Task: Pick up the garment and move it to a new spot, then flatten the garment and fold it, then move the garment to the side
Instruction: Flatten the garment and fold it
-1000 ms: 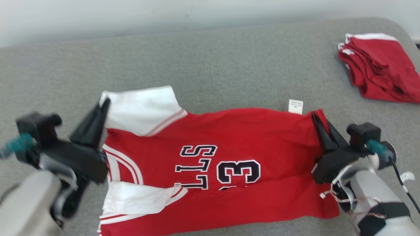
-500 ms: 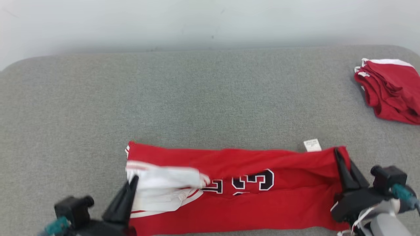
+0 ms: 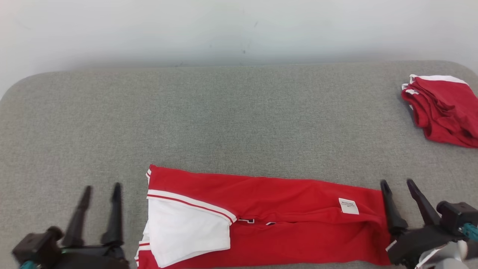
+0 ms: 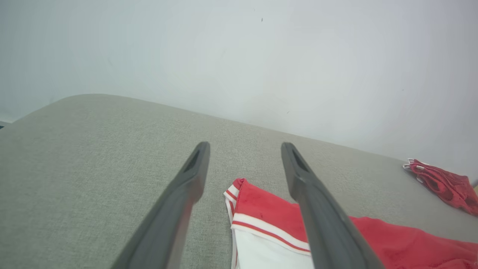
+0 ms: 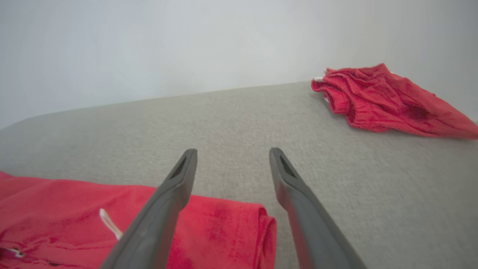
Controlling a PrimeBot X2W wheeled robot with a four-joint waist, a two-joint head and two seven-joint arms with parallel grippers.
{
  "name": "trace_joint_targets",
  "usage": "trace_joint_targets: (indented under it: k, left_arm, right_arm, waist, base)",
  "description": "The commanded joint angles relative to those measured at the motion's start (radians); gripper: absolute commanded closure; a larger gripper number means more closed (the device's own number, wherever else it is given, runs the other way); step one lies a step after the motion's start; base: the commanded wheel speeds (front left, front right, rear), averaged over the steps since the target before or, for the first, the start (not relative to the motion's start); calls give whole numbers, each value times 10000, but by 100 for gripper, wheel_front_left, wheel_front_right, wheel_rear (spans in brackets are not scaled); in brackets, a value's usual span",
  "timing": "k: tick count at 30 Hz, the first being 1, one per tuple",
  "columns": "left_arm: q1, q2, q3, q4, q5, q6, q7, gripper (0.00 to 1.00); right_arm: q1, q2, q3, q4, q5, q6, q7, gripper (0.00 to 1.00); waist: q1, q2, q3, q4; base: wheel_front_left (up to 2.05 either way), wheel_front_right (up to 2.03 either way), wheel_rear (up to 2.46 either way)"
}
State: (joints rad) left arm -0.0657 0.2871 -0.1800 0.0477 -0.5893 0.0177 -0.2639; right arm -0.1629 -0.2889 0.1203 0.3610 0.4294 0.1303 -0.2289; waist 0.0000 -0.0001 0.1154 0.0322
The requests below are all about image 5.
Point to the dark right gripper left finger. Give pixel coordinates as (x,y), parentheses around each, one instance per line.
(157,224)

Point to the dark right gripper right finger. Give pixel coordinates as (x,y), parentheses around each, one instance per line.
(313,224)

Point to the red basketball jersey white trim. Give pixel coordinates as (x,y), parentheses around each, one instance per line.
(56,220)

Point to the red shorts white side stripe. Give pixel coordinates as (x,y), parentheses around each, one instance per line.
(384,101)

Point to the grey fabric sofa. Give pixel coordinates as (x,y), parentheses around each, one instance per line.
(239,127)

